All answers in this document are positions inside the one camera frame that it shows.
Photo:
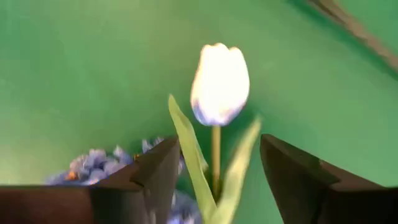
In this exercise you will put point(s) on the blue flower bunch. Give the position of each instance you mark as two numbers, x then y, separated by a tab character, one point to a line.
93	165

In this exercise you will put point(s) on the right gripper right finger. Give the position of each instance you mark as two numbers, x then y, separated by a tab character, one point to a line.
311	199

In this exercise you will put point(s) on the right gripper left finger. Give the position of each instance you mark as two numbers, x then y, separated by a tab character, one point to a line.
93	205

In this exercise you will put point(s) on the white tulip with green stem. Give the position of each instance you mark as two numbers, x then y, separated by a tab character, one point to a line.
219	87

